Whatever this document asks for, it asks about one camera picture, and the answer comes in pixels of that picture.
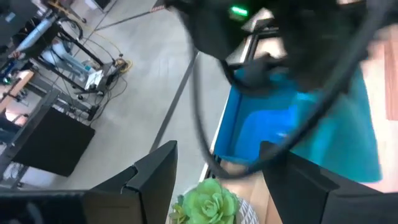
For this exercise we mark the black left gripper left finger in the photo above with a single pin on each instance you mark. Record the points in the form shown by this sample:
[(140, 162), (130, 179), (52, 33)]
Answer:
[(149, 193)]

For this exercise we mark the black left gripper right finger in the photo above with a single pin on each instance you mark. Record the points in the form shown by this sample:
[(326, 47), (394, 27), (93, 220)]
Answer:
[(304, 199)]

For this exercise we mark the teal microfiber towel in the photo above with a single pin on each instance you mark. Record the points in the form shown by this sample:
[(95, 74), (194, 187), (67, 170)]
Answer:
[(342, 140)]

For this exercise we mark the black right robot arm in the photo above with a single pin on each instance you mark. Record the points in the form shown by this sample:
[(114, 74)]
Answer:
[(211, 28)]

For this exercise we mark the triangle patterned planter pot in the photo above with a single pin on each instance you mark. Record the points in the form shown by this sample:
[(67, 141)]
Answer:
[(248, 214)]

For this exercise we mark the green artificial succulent plant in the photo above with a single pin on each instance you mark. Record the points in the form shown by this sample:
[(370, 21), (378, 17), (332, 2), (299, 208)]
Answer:
[(208, 202)]

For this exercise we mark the blue storage bin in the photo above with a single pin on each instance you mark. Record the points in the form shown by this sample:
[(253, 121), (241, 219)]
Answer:
[(227, 124)]

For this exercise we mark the black cabinet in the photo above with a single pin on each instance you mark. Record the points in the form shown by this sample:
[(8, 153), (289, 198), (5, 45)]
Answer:
[(53, 140)]

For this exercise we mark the white equipment box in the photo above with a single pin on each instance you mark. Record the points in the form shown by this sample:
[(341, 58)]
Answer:
[(93, 79)]

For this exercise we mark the wooden desk board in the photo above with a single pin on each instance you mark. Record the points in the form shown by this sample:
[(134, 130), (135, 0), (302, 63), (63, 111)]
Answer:
[(18, 87)]

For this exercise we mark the silver aluminium table frame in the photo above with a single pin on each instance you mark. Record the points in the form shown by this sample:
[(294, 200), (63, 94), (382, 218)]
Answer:
[(259, 20)]

